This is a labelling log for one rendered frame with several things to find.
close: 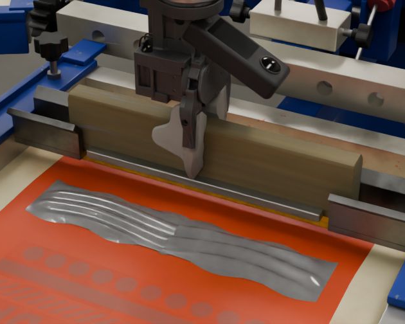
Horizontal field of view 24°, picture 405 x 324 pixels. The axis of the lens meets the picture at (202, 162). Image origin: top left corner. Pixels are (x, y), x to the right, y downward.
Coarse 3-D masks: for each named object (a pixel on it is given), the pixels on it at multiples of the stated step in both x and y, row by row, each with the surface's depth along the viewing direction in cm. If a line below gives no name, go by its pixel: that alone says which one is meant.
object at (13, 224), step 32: (64, 160) 118; (32, 192) 112; (128, 192) 112; (160, 192) 112; (192, 192) 112; (0, 224) 106; (32, 224) 106; (64, 224) 106; (0, 256) 102; (96, 256) 102; (128, 256) 102
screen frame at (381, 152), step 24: (96, 72) 130; (120, 72) 130; (144, 96) 126; (240, 120) 120; (264, 120) 119; (288, 120) 119; (312, 120) 119; (0, 144) 114; (336, 144) 116; (360, 144) 114; (384, 144) 114; (0, 168) 115; (384, 168) 114; (384, 312) 89
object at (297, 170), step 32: (96, 96) 110; (128, 96) 110; (96, 128) 111; (128, 128) 109; (224, 128) 104; (160, 160) 109; (224, 160) 105; (256, 160) 103; (288, 160) 101; (320, 160) 99; (352, 160) 98; (288, 192) 103; (320, 192) 101; (352, 192) 100
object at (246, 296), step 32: (224, 224) 106; (256, 224) 106; (288, 224) 106; (160, 256) 102; (320, 256) 102; (352, 256) 102; (192, 288) 97; (224, 288) 97; (256, 288) 97; (288, 320) 93; (320, 320) 93
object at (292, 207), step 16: (112, 160) 111; (128, 160) 110; (144, 160) 110; (160, 176) 109; (176, 176) 108; (224, 192) 106; (240, 192) 105; (256, 192) 105; (272, 208) 104; (288, 208) 103; (304, 208) 102; (320, 208) 102
